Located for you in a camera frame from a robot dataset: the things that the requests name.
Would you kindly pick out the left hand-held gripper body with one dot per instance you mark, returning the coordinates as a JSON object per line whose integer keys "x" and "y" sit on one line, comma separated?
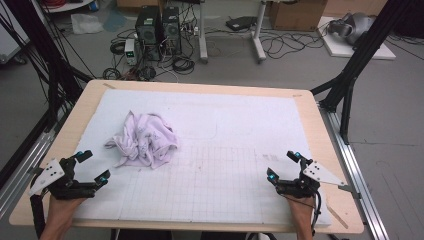
{"x": 50, "y": 173}

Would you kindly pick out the person's left hand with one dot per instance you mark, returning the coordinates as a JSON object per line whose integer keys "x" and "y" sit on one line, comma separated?
{"x": 61, "y": 210}

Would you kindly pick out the clear plastic bag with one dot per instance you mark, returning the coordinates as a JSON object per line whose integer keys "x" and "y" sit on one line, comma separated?
{"x": 86, "y": 23}

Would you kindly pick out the flat tan cardboard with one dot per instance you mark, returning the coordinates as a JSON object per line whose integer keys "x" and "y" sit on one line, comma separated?
{"x": 353, "y": 6}

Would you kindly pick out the beige tape strip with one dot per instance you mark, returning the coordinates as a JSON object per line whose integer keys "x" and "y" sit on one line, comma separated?
{"x": 337, "y": 216}

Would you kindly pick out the grey tape strip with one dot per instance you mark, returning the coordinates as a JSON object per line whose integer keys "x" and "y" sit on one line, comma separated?
{"x": 35, "y": 170}
{"x": 351, "y": 190}

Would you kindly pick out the narrow black computer tower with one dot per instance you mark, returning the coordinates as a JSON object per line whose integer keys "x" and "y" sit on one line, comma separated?
{"x": 171, "y": 30}

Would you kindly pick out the white floor board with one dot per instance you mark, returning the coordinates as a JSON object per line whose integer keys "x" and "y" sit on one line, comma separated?
{"x": 340, "y": 48}

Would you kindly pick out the aluminium rail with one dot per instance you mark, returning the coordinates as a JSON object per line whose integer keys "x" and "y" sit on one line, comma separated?
{"x": 20, "y": 180}
{"x": 348, "y": 160}

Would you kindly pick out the blue sheet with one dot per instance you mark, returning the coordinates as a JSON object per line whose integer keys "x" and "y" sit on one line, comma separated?
{"x": 115, "y": 20}

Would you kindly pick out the grey headset device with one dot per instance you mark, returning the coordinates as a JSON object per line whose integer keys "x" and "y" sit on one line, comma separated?
{"x": 353, "y": 26}

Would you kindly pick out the lilac cat-print cloth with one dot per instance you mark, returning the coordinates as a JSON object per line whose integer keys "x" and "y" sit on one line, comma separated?
{"x": 143, "y": 140}

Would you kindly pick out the person's dark clothing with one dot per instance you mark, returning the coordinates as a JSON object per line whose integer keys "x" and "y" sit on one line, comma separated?
{"x": 143, "y": 235}

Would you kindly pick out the brown cardboard box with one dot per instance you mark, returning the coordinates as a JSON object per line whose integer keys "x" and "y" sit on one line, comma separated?
{"x": 296, "y": 15}

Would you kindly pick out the white desk leg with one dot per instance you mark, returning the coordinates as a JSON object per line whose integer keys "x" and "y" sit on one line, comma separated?
{"x": 258, "y": 33}
{"x": 203, "y": 33}

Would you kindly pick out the small brown tape piece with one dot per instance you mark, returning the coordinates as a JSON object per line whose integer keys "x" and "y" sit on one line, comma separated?
{"x": 108, "y": 85}
{"x": 297, "y": 96}

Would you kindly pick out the wide black computer tower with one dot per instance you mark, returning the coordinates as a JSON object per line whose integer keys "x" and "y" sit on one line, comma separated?
{"x": 148, "y": 31}

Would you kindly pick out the white power supply unit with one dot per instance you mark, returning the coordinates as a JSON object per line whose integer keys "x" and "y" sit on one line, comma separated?
{"x": 130, "y": 51}

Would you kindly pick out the round white table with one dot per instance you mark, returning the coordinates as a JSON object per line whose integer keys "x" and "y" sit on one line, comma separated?
{"x": 66, "y": 7}

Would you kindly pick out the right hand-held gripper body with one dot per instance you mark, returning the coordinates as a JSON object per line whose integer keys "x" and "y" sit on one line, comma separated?
{"x": 316, "y": 173}

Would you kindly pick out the person's right hand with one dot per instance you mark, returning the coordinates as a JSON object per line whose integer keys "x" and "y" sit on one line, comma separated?
{"x": 303, "y": 210}

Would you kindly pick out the white foam mat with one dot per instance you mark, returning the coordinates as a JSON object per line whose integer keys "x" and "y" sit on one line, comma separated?
{"x": 216, "y": 116}

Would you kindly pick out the flat black box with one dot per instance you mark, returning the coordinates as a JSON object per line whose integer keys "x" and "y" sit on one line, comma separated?
{"x": 241, "y": 23}

